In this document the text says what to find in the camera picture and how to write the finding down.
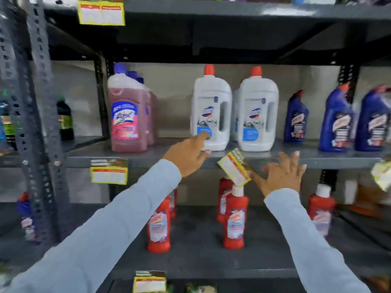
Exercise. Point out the person's left hand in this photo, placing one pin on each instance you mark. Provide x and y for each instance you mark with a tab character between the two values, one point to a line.
184	155

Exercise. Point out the person's right hand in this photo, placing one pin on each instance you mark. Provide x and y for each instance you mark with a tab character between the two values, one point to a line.
281	178

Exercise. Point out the person's right thumb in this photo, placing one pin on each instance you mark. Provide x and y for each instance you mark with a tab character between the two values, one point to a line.
256	177

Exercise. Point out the person's right middle finger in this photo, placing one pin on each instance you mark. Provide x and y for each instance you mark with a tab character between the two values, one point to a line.
283	159

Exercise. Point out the person's left thumb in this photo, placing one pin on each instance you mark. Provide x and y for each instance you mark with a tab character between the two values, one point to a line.
204	156

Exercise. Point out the person's right little finger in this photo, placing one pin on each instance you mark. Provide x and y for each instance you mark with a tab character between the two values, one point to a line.
303	170

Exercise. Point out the person's left forearm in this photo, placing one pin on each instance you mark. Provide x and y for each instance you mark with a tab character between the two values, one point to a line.
100	228

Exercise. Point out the person's right forearm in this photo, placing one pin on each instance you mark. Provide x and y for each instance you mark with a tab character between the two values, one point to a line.
305	241

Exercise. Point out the grey metal shelf rack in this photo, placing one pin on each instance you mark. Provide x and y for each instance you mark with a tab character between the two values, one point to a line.
305	155

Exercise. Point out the yellow shelf price tag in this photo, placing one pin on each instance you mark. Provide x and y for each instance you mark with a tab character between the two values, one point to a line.
100	13
149	283
109	173
233	167

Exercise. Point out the red cleaner bottle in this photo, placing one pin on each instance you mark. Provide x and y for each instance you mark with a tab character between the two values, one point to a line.
158	228
321	213
222	198
173	204
235	222

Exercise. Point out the blue toilet cleaner bottle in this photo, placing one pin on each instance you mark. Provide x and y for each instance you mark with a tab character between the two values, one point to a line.
372	122
336	122
295	118

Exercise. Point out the white jug with red cap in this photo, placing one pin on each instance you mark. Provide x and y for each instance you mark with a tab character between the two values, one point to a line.
210	97
256	103

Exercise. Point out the pink floor cleaner bottle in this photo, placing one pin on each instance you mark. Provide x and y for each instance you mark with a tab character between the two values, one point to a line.
151	118
126	118

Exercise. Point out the pale yellow packet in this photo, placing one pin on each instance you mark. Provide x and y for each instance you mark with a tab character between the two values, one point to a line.
382	175

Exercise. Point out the green packet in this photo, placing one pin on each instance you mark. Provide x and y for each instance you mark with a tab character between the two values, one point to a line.
200	288

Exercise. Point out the dark bottle with green label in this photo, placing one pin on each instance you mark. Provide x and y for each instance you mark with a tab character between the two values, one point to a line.
7	125
65	120

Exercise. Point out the small blue bottle red cap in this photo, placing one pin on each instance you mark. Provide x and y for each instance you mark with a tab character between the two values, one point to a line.
26	216

